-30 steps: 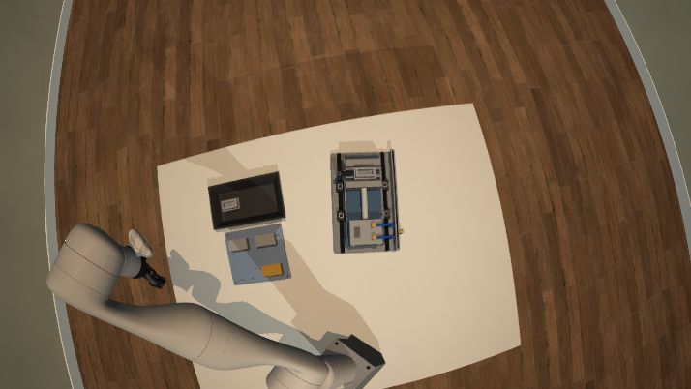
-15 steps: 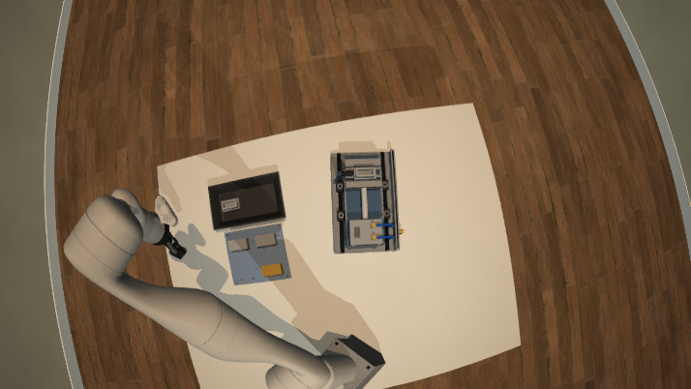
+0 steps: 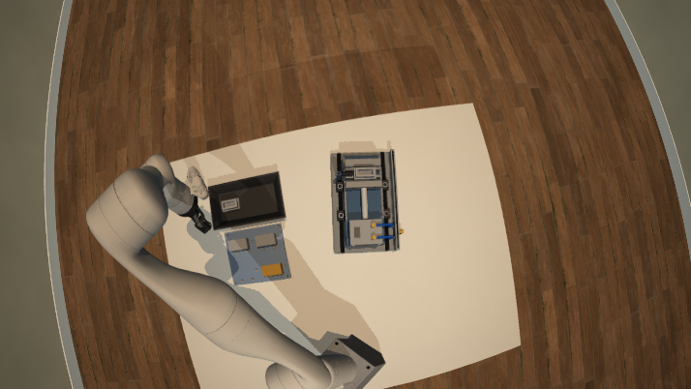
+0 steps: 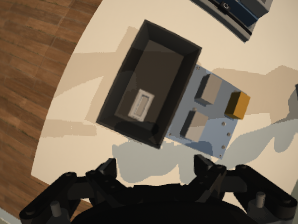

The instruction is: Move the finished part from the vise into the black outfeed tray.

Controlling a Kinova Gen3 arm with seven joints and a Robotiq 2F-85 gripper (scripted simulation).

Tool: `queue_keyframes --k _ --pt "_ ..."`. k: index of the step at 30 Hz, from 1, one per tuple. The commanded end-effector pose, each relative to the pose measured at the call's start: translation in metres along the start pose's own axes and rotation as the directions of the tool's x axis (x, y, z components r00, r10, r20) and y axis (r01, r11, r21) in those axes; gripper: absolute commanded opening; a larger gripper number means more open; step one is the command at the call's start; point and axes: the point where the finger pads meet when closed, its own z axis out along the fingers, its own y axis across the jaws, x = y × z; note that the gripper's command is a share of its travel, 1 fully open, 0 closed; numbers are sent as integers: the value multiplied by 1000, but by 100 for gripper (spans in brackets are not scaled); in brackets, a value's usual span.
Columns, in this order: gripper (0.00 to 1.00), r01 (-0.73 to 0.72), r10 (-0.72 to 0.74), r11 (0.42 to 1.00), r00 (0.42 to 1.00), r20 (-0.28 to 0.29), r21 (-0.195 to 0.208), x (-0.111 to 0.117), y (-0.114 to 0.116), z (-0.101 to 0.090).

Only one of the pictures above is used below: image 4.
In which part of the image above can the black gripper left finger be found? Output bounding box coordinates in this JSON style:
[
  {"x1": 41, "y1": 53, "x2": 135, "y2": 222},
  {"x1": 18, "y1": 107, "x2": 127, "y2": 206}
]
[{"x1": 19, "y1": 158, "x2": 143, "y2": 224}]

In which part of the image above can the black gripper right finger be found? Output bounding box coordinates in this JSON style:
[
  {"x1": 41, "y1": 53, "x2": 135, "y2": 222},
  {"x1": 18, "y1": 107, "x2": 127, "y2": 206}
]
[{"x1": 174, "y1": 154, "x2": 298, "y2": 224}]

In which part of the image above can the grey block with pocket on top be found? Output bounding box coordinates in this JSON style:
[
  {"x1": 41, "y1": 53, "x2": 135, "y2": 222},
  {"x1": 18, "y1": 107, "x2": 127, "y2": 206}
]
[{"x1": 128, "y1": 89, "x2": 154, "y2": 122}]

